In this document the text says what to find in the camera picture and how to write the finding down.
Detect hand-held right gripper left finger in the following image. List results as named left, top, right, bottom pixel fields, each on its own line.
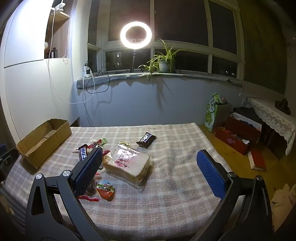
left=24, top=148, right=103, bottom=241

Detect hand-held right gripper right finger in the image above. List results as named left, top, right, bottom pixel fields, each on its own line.
left=190, top=149, right=274, bottom=241

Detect blue white candy bar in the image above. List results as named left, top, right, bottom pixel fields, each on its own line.
left=79, top=144, right=89, bottom=161

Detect brown cardboard box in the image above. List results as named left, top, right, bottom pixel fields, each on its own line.
left=16, top=119, right=72, bottom=169

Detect pink white packet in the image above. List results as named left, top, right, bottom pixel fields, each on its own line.
left=102, top=143, right=154, bottom=187

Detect dark chocolate bar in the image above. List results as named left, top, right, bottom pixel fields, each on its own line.
left=136, top=132, right=157, bottom=149

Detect brown cake packet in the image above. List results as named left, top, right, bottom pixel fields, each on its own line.
left=78, top=177, right=100, bottom=202

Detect jelly cup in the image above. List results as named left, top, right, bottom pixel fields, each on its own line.
left=96, top=181, right=115, bottom=201

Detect green snack packet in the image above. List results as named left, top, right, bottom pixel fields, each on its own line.
left=90, top=138, right=109, bottom=149

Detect plaid blanket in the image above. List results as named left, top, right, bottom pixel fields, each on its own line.
left=5, top=123, right=232, bottom=241

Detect red book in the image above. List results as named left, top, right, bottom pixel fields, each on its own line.
left=247, top=149, right=267, bottom=171

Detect red storage box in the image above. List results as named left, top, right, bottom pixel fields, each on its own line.
left=215, top=116, right=262, bottom=155

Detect green gift bag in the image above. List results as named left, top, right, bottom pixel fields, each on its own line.
left=204, top=93, right=222, bottom=133

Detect grey-brown paper bag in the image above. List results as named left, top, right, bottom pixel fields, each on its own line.
left=215, top=102, right=233, bottom=128

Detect pale pink cloth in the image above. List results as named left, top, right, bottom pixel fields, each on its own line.
left=270, top=184, right=296, bottom=232

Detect lace-covered side table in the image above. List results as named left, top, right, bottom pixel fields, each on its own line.
left=242, top=97, right=296, bottom=156

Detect dark figurine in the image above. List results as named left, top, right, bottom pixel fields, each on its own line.
left=275, top=98, right=291, bottom=115

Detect grey windowsill cloth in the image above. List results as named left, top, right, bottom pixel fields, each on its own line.
left=76, top=71, right=243, bottom=90

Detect potted spider plant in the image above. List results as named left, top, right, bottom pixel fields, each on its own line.
left=138, top=38, right=185, bottom=80

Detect black cable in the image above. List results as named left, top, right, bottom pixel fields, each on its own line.
left=86, top=67, right=111, bottom=94

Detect ring light stand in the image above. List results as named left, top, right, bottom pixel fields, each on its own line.
left=129, top=49, right=137, bottom=73

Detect white cable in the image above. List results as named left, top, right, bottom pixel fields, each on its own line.
left=47, top=7, right=95, bottom=104

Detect wooden wall shelf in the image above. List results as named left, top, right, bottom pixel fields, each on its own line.
left=44, top=0, right=71, bottom=59

